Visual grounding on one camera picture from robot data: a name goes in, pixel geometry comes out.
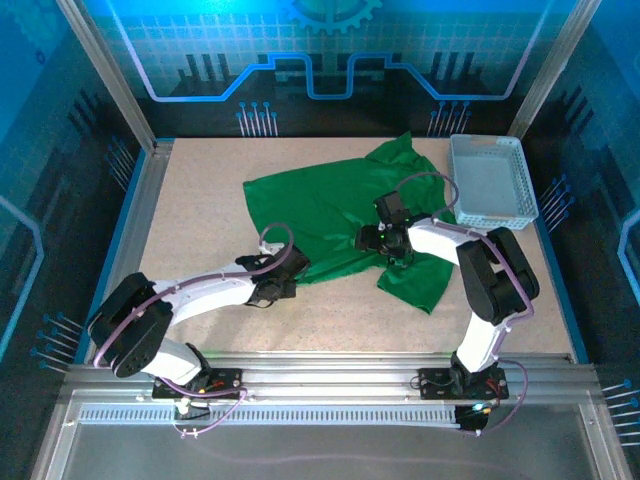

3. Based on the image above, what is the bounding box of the aluminium frame post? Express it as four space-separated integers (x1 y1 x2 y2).
506 0 602 140
56 0 162 152

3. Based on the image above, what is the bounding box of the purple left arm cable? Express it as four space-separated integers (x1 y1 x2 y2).
91 223 297 439

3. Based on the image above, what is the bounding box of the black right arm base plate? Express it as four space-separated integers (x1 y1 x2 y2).
418 367 510 401

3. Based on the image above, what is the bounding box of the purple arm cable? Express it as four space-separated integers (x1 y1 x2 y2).
394 172 535 437
91 223 297 439

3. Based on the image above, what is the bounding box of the green t-shirt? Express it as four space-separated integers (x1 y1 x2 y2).
243 130 457 316

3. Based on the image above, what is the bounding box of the slotted grey cable duct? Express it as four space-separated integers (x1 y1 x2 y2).
78 405 461 427

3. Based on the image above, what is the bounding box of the aluminium frame rail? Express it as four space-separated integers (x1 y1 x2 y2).
62 351 601 401

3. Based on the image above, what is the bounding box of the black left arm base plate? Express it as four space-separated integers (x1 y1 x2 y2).
152 367 245 401

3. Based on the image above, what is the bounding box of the pale blue plastic basket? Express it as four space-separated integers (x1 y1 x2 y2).
448 133 540 231

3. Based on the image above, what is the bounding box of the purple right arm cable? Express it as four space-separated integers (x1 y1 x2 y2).
394 172 535 437

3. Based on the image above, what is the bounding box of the black controller box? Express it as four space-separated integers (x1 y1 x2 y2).
454 402 495 434

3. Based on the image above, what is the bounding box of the aluminium side rail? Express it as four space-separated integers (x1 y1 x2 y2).
93 139 175 362

